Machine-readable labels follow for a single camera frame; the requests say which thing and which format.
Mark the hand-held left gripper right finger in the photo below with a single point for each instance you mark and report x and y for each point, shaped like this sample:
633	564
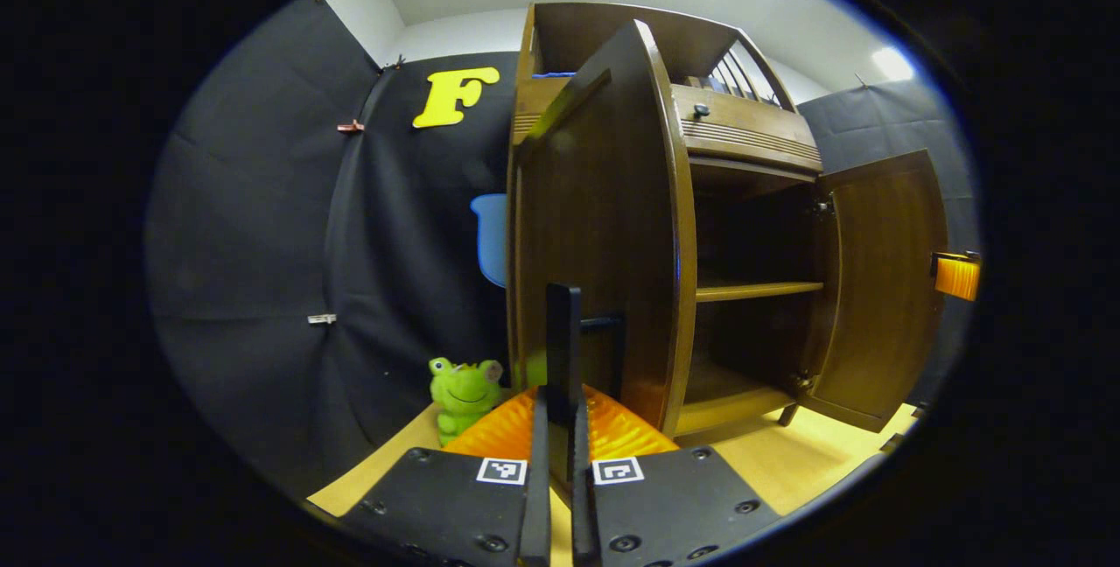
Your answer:
584	514

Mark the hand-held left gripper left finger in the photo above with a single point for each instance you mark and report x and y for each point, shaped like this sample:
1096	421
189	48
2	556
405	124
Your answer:
535	514

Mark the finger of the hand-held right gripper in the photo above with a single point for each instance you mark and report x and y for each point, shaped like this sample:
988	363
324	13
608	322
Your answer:
956	278

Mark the wooden cabinet door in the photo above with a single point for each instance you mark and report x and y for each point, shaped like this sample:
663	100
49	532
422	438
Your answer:
604	226
884	287

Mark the wooden double-door shoe cabinet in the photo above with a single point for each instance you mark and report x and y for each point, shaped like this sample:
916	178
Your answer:
757	291

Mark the green frog toy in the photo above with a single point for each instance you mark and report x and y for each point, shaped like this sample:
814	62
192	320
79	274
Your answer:
464	392

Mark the small ceiling light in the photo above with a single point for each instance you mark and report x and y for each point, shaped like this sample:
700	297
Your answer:
892	64

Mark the wooden drawer with black knob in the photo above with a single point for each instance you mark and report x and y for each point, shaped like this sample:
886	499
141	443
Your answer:
744	134

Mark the silver clip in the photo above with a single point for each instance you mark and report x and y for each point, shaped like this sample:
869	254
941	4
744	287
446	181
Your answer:
322	318

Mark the black backdrop cloth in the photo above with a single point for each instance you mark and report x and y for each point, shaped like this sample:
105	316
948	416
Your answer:
262	243

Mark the red clip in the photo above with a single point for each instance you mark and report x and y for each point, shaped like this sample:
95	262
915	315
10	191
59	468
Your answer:
351	126

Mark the blue cloth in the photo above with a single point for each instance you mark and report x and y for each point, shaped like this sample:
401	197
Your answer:
556	74

